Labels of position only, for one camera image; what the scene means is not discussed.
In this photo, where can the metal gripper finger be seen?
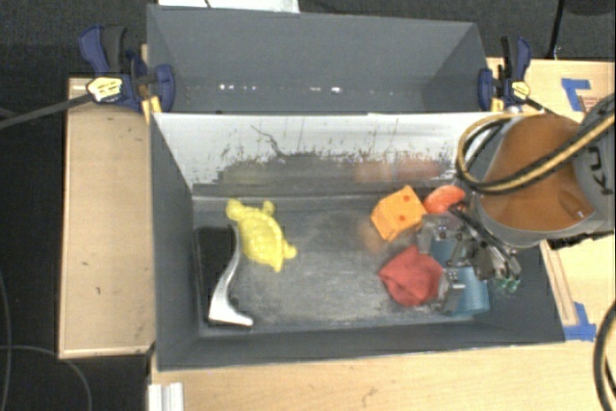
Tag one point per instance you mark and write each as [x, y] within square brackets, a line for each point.
[435, 233]
[452, 291]

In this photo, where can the grey metal bin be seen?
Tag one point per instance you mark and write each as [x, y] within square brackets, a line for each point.
[313, 62]

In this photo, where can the orange cube with red dots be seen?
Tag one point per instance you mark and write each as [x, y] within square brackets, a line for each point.
[397, 212]

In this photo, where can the red-orange toy fruit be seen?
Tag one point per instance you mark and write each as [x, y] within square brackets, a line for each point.
[445, 198]

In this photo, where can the red cloth bag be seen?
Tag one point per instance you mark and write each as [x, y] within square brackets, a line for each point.
[411, 276]

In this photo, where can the curved silver metal piece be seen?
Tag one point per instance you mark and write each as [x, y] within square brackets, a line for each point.
[226, 289]

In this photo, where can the pale wood board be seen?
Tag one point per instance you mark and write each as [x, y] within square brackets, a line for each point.
[106, 231]

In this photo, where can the blue cup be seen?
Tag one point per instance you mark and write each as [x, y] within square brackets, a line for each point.
[474, 293]

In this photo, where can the yellow toy turtle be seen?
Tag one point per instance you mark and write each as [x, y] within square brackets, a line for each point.
[262, 236]

